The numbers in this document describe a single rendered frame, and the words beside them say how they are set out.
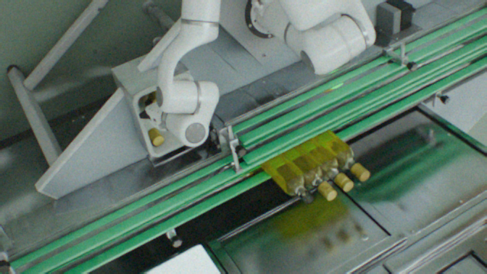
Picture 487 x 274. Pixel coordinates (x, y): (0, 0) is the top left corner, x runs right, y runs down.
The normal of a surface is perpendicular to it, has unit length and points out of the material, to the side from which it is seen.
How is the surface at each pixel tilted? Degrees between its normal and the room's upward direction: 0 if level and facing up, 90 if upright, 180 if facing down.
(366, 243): 90
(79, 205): 90
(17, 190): 90
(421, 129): 90
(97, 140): 0
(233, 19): 4
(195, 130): 15
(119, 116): 0
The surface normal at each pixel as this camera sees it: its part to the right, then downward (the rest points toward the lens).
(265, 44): 0.43, 0.51
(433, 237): -0.13, -0.75
